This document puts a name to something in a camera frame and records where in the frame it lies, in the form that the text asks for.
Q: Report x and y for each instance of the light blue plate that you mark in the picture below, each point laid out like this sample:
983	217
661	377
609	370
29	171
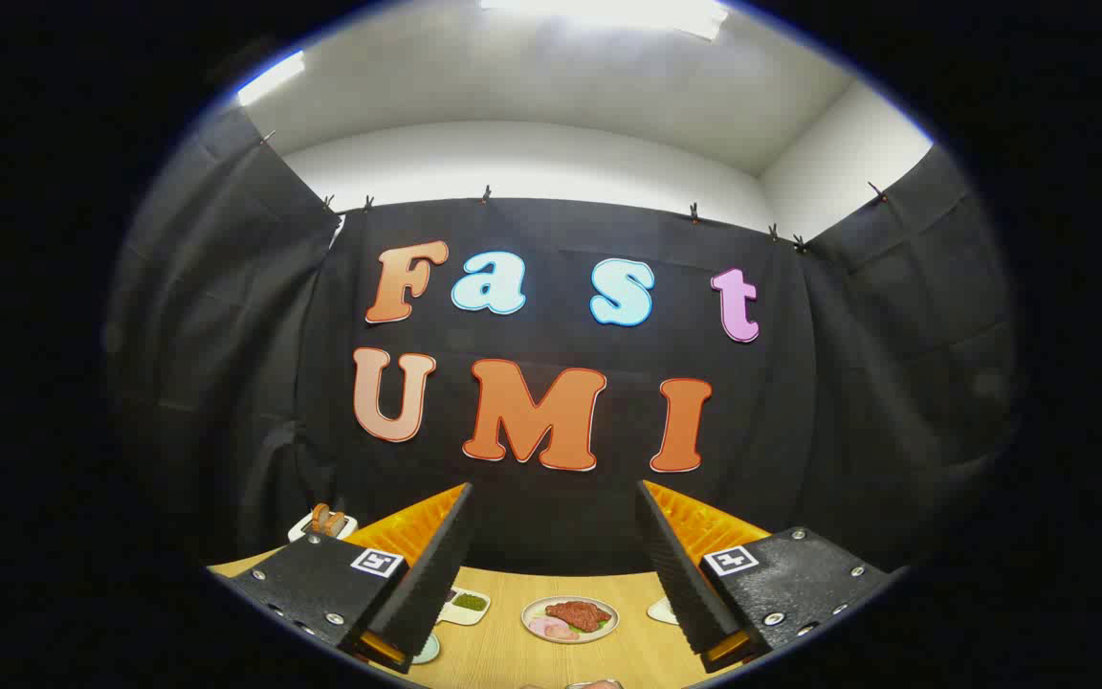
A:
428	651

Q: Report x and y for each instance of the row of cloth clips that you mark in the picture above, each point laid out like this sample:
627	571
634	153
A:
486	195

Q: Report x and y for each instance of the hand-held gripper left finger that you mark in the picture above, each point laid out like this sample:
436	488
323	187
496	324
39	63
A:
436	584

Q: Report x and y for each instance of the ceiling light panel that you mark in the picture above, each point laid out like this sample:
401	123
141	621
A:
608	11

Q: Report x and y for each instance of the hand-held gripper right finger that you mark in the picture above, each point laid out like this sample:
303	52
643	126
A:
680	584

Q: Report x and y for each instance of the green mung beans portion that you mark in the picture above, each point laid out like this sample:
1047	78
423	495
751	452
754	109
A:
471	602

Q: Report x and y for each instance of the pink ham slice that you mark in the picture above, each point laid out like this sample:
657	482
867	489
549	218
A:
565	633
543	626

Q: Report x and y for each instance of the brown meat steak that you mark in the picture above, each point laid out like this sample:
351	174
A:
578	614

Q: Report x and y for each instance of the brown toast slice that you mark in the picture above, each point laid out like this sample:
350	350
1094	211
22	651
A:
319	518
335	522

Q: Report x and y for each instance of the white divided tray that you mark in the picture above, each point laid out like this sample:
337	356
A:
455	616

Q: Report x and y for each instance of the white toaster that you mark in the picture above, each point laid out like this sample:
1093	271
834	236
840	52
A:
297	527

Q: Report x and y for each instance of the small white dish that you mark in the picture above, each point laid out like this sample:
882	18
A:
661	611

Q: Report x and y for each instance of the white plate with meat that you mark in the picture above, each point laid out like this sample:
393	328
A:
608	635

